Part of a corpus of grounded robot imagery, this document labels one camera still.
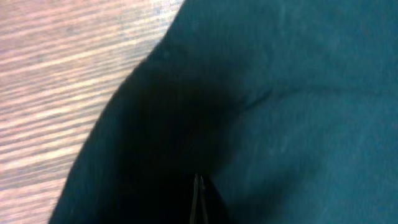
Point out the black t-shirt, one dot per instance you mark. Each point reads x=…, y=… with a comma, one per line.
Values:
x=287, y=109

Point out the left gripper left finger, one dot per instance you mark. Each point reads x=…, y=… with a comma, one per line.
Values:
x=192, y=219

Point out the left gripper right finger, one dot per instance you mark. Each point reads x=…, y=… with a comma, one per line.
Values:
x=203, y=203

